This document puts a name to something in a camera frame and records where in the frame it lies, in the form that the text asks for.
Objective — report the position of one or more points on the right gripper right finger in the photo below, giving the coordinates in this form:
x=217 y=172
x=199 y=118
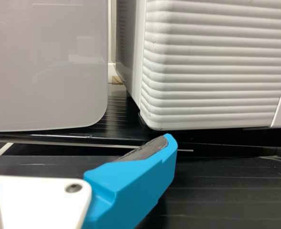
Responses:
x=135 y=186

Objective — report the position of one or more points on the black platform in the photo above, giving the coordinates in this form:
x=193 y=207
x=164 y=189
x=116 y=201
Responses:
x=226 y=190
x=121 y=119

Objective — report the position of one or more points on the white box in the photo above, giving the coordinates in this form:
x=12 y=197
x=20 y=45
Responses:
x=47 y=71

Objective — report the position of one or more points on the incubator door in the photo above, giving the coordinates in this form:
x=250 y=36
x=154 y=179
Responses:
x=214 y=71

